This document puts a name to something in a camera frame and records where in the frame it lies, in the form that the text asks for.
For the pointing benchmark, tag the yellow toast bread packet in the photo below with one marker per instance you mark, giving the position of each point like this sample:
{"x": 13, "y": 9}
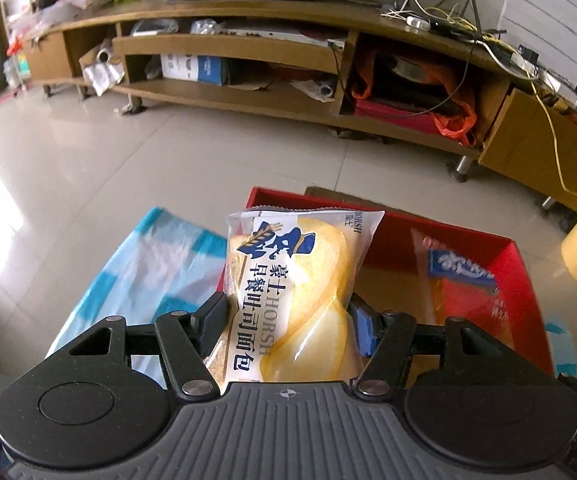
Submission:
{"x": 288, "y": 280}

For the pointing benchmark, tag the white power adapter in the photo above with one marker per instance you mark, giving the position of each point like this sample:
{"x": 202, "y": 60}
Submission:
{"x": 417, "y": 22}

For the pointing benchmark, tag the orange snack packet blue label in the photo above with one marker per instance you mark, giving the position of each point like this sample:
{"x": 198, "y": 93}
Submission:
{"x": 463, "y": 302}

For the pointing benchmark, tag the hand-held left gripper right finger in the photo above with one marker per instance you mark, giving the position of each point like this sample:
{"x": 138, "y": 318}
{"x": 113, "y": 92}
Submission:
{"x": 363, "y": 326}

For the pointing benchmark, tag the red cardboard box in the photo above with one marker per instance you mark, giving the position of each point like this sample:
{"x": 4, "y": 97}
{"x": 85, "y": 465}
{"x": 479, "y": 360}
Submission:
{"x": 518, "y": 282}

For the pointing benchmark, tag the orange plastic bag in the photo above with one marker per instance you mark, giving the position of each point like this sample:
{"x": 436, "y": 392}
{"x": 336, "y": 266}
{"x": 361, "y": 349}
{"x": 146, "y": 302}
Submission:
{"x": 459, "y": 120}

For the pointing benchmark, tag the white plastic bag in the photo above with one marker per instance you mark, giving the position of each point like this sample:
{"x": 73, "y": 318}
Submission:
{"x": 103, "y": 77}

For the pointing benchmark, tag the white storage rack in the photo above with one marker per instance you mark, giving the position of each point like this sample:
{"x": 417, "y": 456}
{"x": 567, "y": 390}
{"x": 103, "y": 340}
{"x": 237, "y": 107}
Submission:
{"x": 16, "y": 15}

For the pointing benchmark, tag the flat red box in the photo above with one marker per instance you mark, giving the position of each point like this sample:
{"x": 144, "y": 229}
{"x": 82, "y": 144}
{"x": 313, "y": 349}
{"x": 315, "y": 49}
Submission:
{"x": 393, "y": 117}

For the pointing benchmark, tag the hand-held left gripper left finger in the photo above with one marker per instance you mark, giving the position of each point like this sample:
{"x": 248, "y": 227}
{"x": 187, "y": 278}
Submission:
{"x": 214, "y": 321}

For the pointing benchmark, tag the blue white cardboard box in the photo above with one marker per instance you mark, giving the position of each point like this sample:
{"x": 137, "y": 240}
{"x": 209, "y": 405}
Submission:
{"x": 193, "y": 67}

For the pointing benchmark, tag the wooden television stand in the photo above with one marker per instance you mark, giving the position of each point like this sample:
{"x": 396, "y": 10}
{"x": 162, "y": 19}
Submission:
{"x": 248, "y": 11}

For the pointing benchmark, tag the blue white checkered cloth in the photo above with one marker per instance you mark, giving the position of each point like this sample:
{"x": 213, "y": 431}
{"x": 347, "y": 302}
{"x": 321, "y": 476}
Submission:
{"x": 143, "y": 270}

